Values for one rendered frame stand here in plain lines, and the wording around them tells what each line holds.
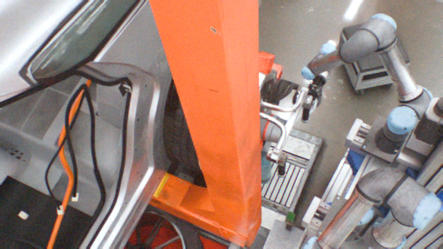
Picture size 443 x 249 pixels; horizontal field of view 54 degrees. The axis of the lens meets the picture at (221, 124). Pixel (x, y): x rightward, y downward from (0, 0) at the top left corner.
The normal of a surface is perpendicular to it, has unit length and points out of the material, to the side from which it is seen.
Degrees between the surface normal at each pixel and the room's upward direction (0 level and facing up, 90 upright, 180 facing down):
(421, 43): 0
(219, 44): 90
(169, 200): 0
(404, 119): 8
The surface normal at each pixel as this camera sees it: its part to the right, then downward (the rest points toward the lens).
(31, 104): -0.13, -0.40
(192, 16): -0.43, 0.80
